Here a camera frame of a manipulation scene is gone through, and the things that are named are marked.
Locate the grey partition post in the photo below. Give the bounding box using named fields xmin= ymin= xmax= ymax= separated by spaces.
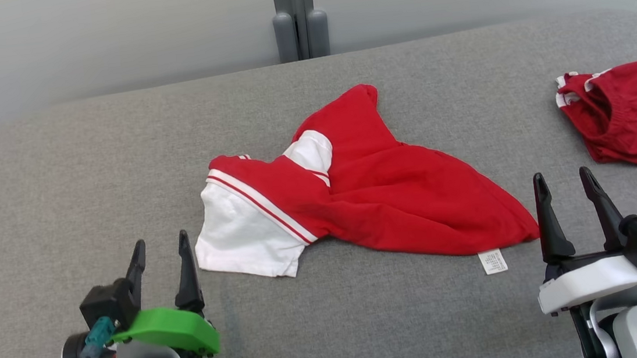
xmin=270 ymin=0 xmax=332 ymax=64

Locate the grey fabric sofa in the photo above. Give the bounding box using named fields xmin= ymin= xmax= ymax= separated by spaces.
xmin=0 ymin=3 xmax=637 ymax=358

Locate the red white jersey number 23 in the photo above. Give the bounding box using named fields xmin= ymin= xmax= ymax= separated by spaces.
xmin=181 ymin=68 xmax=544 ymax=303

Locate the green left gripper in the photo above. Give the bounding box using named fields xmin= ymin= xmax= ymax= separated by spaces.
xmin=101 ymin=227 xmax=222 ymax=358

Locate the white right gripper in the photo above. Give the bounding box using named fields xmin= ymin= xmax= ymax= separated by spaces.
xmin=525 ymin=161 xmax=637 ymax=317

